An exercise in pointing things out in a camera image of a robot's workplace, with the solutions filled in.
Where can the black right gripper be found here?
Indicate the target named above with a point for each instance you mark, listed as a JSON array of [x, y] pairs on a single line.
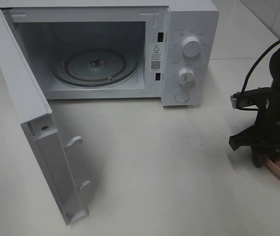
[[265, 142]]

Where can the round microwave door button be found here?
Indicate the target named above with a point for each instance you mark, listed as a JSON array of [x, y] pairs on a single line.
[[182, 96]]

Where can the white microwave door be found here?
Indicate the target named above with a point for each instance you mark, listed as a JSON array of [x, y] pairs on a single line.
[[36, 119]]

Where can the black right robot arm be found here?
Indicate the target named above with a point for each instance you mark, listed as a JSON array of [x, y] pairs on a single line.
[[274, 67]]

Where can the lower white microwave knob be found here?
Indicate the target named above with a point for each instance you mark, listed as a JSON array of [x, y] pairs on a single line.
[[186, 77]]

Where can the white microwave knob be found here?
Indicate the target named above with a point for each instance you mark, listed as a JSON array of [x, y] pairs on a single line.
[[186, 77], [191, 46]]

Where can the upper white microwave knob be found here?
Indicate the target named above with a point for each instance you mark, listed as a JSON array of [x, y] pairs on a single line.
[[191, 46]]

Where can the white microwave oven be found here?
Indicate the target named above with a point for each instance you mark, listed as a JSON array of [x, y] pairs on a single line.
[[52, 29]]

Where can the white warning label sticker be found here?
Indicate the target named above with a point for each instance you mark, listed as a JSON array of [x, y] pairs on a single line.
[[155, 56]]

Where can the glass microwave turntable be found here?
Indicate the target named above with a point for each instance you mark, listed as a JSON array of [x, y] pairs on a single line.
[[95, 67]]

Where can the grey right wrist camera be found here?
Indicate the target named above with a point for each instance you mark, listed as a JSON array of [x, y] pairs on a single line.
[[250, 100]]

